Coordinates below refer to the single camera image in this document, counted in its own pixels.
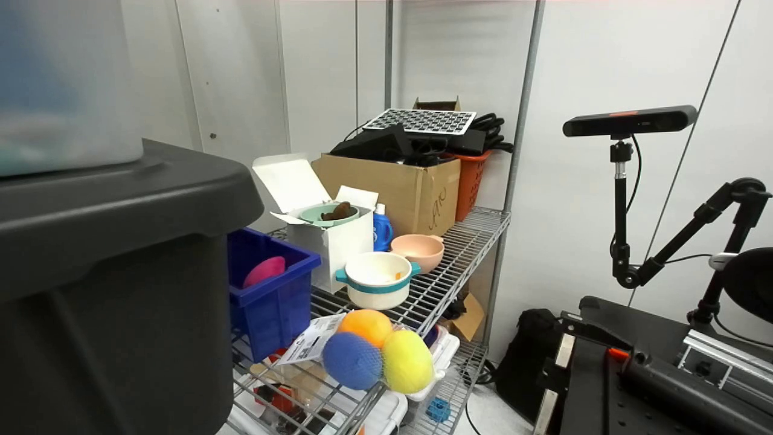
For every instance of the white computer keyboard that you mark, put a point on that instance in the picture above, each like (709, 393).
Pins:
(424, 122)

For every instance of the metal wire shelf rack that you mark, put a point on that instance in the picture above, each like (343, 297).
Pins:
(473, 255)

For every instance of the red items lower shelf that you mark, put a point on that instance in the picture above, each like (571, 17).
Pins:
(283, 399)

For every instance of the brown cardboard box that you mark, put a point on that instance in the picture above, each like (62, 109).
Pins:
(419, 199)

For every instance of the translucent plastic storage bin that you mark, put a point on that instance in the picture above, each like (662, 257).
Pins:
(66, 91)

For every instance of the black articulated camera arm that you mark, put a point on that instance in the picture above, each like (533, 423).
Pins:
(742, 279)

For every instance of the black backpack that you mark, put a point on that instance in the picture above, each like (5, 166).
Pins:
(521, 373)

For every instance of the black mounting table with clamps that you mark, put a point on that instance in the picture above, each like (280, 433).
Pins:
(629, 373)

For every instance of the pink ball in crate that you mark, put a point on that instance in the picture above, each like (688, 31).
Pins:
(262, 272)

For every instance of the blue plastic crate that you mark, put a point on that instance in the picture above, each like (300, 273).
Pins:
(271, 312)

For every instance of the black equipment pile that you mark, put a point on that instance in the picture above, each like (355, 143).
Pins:
(400, 146)

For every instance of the packet of coloured foam balls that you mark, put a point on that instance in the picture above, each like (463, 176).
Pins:
(345, 347)

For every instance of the peach pink bowl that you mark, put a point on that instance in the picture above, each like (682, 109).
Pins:
(426, 249)

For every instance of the green bowl with brown object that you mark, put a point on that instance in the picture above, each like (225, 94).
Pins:
(331, 213)

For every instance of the large dark grey tote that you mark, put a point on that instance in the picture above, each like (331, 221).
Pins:
(114, 301)

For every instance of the blue bottle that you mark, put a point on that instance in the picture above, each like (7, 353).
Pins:
(382, 227)

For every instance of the orange plastic container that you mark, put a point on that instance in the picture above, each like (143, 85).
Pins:
(471, 170)

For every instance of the white open cardboard box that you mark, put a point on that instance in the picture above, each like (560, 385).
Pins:
(293, 187)

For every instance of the white bowl with teal rim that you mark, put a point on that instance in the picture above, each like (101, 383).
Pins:
(378, 279)

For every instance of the black stereo camera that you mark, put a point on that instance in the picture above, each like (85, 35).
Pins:
(623, 123)

